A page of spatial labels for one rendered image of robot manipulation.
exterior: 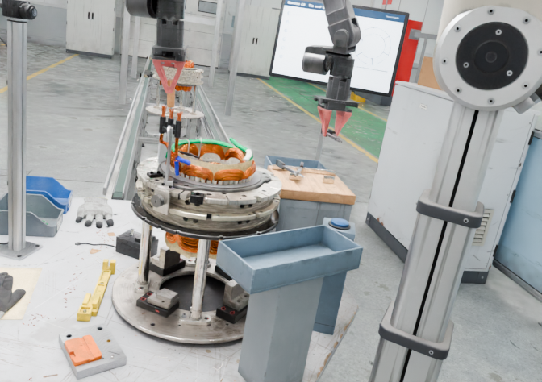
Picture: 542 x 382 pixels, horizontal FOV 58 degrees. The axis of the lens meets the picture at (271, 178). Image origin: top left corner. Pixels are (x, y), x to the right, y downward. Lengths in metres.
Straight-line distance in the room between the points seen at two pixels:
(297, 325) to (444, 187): 0.36
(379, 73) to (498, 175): 1.52
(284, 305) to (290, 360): 0.14
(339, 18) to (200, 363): 0.82
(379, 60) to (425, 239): 1.25
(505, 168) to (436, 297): 2.48
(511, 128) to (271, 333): 2.63
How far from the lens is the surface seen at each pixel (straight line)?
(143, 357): 1.03
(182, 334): 1.06
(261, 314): 0.90
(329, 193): 1.19
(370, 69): 2.05
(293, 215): 1.19
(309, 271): 0.84
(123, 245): 1.38
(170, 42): 1.07
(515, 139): 3.35
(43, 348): 1.07
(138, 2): 1.11
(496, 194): 3.41
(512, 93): 0.80
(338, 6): 1.22
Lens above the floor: 1.42
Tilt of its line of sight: 17 degrees down
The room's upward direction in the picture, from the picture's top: 9 degrees clockwise
